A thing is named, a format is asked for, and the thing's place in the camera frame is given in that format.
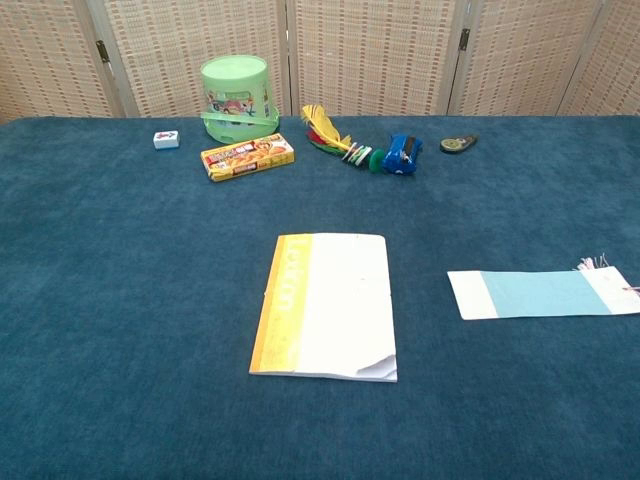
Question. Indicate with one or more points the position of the black correction tape dispenser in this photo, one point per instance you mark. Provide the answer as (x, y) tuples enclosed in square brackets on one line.
[(452, 144)]

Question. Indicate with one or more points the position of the colourful feather shuttlecock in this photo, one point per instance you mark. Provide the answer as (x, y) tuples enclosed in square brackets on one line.
[(325, 127)]

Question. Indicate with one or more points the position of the white paper booklet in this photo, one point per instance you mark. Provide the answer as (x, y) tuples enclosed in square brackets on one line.
[(340, 300)]

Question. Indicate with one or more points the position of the yellow curry box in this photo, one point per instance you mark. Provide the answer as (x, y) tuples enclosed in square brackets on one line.
[(247, 157)]

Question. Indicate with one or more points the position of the green plastic toy bucket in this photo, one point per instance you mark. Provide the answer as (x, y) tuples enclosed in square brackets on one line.
[(235, 85)]

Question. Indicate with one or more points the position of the woven bamboo folding screen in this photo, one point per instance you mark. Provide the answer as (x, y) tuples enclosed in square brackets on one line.
[(375, 50)]

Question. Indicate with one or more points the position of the white mahjong tile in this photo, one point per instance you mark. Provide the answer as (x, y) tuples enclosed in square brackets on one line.
[(165, 140)]

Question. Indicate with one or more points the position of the blue table cloth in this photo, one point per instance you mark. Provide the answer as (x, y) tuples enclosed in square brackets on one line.
[(125, 300)]

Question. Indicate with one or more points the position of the blue and white tasselled bookmark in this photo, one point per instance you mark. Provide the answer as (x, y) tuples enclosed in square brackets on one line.
[(540, 295)]

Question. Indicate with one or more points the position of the dark metal screen hinge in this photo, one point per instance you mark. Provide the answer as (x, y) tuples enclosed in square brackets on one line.
[(465, 39), (103, 51)]

